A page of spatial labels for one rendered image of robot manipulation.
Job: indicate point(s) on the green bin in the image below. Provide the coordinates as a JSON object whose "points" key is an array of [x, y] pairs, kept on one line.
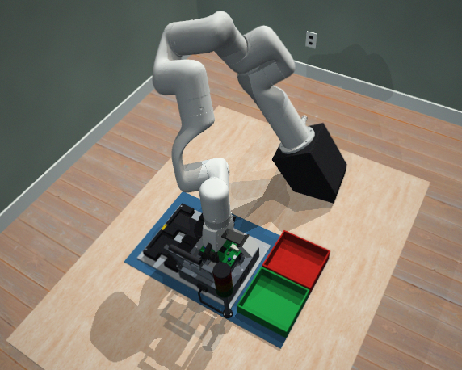
{"points": [[273, 300]]}

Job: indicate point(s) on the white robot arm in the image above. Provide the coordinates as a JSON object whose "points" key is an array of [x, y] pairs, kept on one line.
{"points": [[188, 80]]}

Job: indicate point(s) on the red open-top bin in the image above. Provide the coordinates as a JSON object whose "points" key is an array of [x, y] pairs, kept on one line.
{"points": [[295, 257]]}

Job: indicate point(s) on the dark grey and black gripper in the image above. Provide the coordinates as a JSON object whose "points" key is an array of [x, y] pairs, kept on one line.
{"points": [[212, 240]]}

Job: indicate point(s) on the green circuit board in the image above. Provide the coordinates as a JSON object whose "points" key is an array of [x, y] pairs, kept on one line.
{"points": [[227, 253]]}

